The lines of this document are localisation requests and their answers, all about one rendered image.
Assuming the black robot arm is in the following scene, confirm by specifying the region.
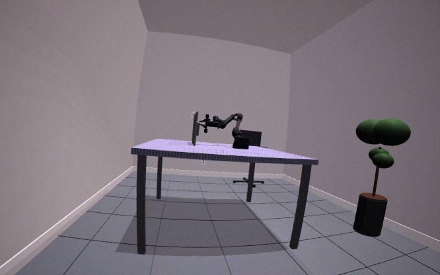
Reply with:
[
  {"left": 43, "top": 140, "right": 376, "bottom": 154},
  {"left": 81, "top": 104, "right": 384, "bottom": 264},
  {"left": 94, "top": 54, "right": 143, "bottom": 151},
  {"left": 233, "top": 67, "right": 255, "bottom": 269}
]
[{"left": 213, "top": 113, "right": 243, "bottom": 139}]

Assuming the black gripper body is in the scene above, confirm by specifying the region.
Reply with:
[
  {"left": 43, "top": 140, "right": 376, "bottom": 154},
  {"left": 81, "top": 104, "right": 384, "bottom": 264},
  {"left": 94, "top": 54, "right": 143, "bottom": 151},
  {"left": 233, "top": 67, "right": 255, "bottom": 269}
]
[{"left": 204, "top": 114, "right": 214, "bottom": 133}]

